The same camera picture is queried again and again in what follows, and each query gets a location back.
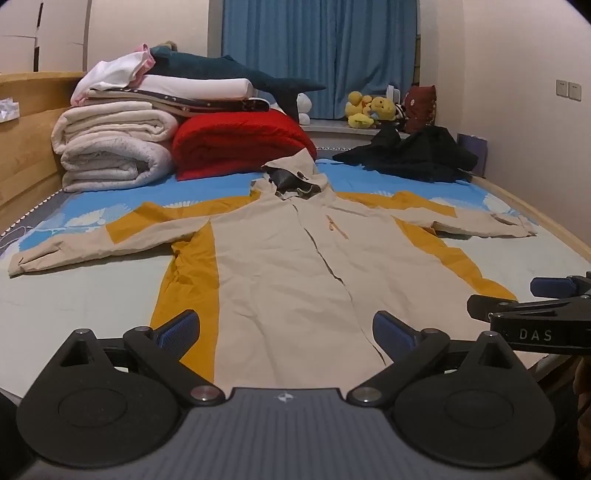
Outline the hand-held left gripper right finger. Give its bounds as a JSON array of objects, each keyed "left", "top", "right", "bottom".
[{"left": 346, "top": 311, "right": 515, "bottom": 407}]

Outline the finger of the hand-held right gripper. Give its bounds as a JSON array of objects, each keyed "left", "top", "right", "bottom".
[
  {"left": 467, "top": 294, "right": 591, "bottom": 319},
  {"left": 530, "top": 272, "right": 591, "bottom": 301}
]

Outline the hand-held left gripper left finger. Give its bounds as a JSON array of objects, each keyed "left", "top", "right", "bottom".
[{"left": 58, "top": 310, "right": 227, "bottom": 407}]

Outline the beige and yellow jacket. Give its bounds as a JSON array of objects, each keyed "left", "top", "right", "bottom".
[{"left": 8, "top": 151, "right": 539, "bottom": 393}]

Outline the black clothes pile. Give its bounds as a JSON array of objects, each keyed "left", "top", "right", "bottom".
[{"left": 332, "top": 124, "right": 479, "bottom": 183}]

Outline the blue and white bed sheet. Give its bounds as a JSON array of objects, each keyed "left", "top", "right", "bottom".
[{"left": 0, "top": 157, "right": 591, "bottom": 402}]

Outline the purple paper bag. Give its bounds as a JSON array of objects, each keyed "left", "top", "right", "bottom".
[{"left": 457, "top": 133, "right": 488, "bottom": 177}]

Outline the white patterned folded quilt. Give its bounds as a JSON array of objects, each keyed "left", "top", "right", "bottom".
[{"left": 60, "top": 138, "right": 175, "bottom": 193}]

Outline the red folded blanket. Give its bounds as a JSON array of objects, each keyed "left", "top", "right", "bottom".
[{"left": 172, "top": 110, "right": 318, "bottom": 182}]

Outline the dark red cushion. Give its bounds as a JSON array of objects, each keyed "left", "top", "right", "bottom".
[{"left": 403, "top": 84, "right": 437, "bottom": 134}]

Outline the window ledge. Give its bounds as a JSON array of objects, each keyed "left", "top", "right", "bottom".
[{"left": 305, "top": 117, "right": 416, "bottom": 149}]

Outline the plain white folded quilt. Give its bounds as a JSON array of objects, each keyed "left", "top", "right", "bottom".
[{"left": 51, "top": 107, "right": 180, "bottom": 155}]

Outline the yellow duck plush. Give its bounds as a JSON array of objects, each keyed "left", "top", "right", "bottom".
[
  {"left": 369, "top": 96, "right": 397, "bottom": 121},
  {"left": 345, "top": 91, "right": 375, "bottom": 129}
]

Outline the dark patterned folded bedding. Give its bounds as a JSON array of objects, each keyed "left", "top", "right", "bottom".
[{"left": 88, "top": 90, "right": 271, "bottom": 116}]

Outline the wooden headboard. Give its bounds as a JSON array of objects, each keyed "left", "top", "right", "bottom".
[{"left": 0, "top": 71, "right": 88, "bottom": 222}]

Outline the white pillow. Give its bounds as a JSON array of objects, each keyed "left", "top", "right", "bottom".
[{"left": 85, "top": 74, "right": 254, "bottom": 103}]

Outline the dark teal shark plush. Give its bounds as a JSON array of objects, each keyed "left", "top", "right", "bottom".
[{"left": 148, "top": 45, "right": 328, "bottom": 121}]

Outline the pink and white cloth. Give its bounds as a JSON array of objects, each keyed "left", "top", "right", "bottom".
[{"left": 70, "top": 42, "right": 155, "bottom": 104}]

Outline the blue curtain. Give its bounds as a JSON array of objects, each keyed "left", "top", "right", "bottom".
[{"left": 222, "top": 0, "right": 421, "bottom": 121}]

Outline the white cabinet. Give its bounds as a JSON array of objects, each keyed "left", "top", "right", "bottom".
[{"left": 0, "top": 0, "right": 93, "bottom": 73}]

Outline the wooden bed frame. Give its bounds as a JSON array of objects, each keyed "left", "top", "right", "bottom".
[{"left": 466, "top": 175, "right": 591, "bottom": 264}]

